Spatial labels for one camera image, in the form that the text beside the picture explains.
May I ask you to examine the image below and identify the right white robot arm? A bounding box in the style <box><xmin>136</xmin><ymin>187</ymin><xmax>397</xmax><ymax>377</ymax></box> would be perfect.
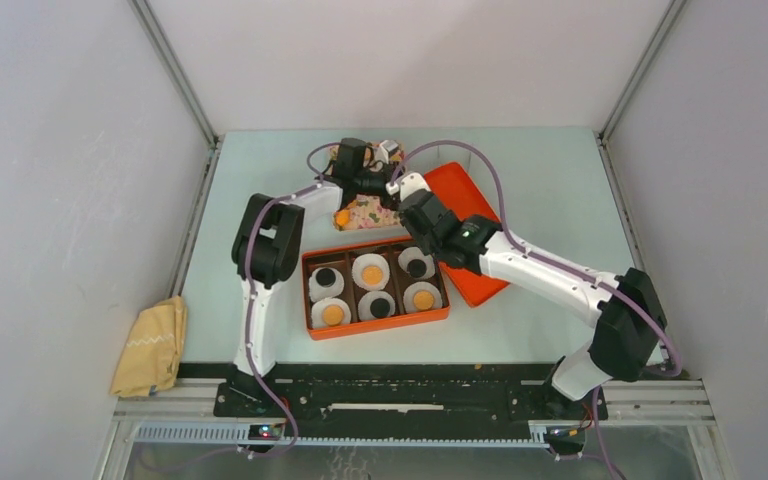
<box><xmin>398</xmin><ymin>189</ymin><xmax>665</xmax><ymax>418</ymax></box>

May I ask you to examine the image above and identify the orange tin box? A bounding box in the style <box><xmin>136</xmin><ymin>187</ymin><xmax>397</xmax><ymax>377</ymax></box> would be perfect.
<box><xmin>300</xmin><ymin>237</ymin><xmax>450</xmax><ymax>341</ymax></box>

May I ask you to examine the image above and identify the round orange cookie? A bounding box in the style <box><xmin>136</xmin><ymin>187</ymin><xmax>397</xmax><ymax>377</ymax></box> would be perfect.
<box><xmin>361</xmin><ymin>265</ymin><xmax>384</xmax><ymax>288</ymax></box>
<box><xmin>321</xmin><ymin>304</ymin><xmax>345</xmax><ymax>327</ymax></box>
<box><xmin>411</xmin><ymin>290</ymin><xmax>436</xmax><ymax>311</ymax></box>

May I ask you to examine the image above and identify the white paper cup back-middle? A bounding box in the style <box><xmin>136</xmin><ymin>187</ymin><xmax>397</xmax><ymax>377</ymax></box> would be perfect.
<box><xmin>351</xmin><ymin>253</ymin><xmax>390</xmax><ymax>291</ymax></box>

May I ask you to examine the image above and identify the white paper cup back-left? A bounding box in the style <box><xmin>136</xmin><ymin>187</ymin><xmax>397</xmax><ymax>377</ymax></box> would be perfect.
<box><xmin>308</xmin><ymin>267</ymin><xmax>345</xmax><ymax>303</ymax></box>

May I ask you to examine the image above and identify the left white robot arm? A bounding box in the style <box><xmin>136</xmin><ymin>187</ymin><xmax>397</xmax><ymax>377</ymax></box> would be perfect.
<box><xmin>231</xmin><ymin>138</ymin><xmax>402</xmax><ymax>377</ymax></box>

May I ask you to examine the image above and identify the white paper cup front-right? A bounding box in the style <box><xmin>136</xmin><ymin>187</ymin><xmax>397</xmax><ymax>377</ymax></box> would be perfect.
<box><xmin>403</xmin><ymin>281</ymin><xmax>443</xmax><ymax>313</ymax></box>

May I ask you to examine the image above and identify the tan cloth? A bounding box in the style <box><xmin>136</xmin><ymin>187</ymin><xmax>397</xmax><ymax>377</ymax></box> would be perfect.
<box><xmin>110</xmin><ymin>296</ymin><xmax>188</xmax><ymax>398</ymax></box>

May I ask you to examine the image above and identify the orange tin lid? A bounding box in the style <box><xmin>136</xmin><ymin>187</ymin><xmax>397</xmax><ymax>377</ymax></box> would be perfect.
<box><xmin>423</xmin><ymin>162</ymin><xmax>509</xmax><ymax>308</ymax></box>

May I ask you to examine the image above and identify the black cookie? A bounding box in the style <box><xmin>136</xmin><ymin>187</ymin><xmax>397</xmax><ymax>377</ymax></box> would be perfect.
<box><xmin>406</xmin><ymin>258</ymin><xmax>428</xmax><ymax>279</ymax></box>
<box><xmin>314</xmin><ymin>267</ymin><xmax>337</xmax><ymax>288</ymax></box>
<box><xmin>370</xmin><ymin>298</ymin><xmax>391</xmax><ymax>319</ymax></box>

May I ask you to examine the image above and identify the white paper cup front-middle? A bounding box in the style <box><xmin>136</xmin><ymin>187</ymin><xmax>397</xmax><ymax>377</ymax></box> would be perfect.
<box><xmin>357</xmin><ymin>290</ymin><xmax>396</xmax><ymax>322</ymax></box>

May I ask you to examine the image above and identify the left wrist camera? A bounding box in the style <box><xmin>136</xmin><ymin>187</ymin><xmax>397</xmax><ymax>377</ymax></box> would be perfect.
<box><xmin>375</xmin><ymin>140</ymin><xmax>401</xmax><ymax>164</ymax></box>

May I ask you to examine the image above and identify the white paper cup back-right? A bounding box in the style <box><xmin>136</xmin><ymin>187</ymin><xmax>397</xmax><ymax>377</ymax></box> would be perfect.
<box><xmin>397</xmin><ymin>246</ymin><xmax>436</xmax><ymax>280</ymax></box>

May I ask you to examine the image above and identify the floral tray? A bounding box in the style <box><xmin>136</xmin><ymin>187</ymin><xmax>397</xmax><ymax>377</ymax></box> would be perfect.
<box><xmin>326</xmin><ymin>141</ymin><xmax>404</xmax><ymax>231</ymax></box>

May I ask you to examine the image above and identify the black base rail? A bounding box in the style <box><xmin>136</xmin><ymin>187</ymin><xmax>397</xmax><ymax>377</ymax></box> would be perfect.
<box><xmin>213</xmin><ymin>364</ymin><xmax>608</xmax><ymax>441</ymax></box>

